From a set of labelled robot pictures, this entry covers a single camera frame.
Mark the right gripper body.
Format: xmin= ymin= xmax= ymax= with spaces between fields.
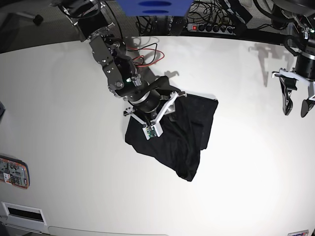
xmin=128 ymin=90 xmax=178 ymax=137

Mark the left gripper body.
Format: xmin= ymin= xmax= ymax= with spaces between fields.
xmin=272 ymin=53 xmax=315 ymax=101

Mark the black T-shirt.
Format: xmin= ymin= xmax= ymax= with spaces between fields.
xmin=125 ymin=87 xmax=219 ymax=181

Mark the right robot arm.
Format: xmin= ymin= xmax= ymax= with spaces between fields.
xmin=51 ymin=0 xmax=186 ymax=140

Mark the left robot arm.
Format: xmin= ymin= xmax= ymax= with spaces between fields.
xmin=253 ymin=0 xmax=315 ymax=118

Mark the white power strip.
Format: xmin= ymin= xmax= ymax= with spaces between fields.
xmin=187 ymin=23 xmax=235 ymax=35

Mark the blue plastic box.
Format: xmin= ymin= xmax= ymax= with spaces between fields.
xmin=117 ymin=0 xmax=192 ymax=16

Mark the orange clear parts case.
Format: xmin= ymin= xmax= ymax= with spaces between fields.
xmin=0 ymin=155 xmax=30 ymax=189

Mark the black office chair caster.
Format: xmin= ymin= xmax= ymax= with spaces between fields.
xmin=32 ymin=15 xmax=44 ymax=26

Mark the red white box corner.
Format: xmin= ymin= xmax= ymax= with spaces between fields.
xmin=287 ymin=230 xmax=309 ymax=236

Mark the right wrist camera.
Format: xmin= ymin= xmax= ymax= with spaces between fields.
xmin=142 ymin=126 xmax=158 ymax=140

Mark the tangle of black cables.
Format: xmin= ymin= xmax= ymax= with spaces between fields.
xmin=134 ymin=0 xmax=249 ymax=36

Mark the white table cable grommet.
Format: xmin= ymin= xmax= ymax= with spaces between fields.
xmin=1 ymin=202 xmax=47 ymax=225

